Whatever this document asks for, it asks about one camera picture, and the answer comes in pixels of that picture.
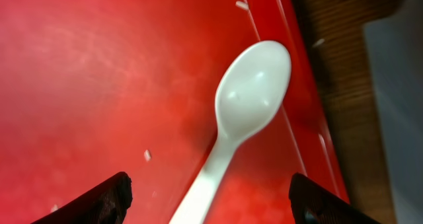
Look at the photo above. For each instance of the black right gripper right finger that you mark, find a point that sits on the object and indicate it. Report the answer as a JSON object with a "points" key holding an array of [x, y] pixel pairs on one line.
{"points": [[311, 203]]}

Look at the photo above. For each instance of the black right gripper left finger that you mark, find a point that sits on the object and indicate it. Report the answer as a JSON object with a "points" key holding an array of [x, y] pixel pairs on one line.
{"points": [[107, 202]]}

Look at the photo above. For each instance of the white plastic spoon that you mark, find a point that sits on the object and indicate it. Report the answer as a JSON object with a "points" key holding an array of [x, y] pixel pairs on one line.
{"points": [[248, 97]]}

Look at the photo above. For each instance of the grey dishwasher rack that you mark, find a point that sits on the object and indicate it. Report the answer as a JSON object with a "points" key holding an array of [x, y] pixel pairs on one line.
{"points": [[394, 47]]}

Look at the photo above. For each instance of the red serving tray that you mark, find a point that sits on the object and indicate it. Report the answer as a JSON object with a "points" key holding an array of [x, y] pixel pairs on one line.
{"points": [[90, 88]]}

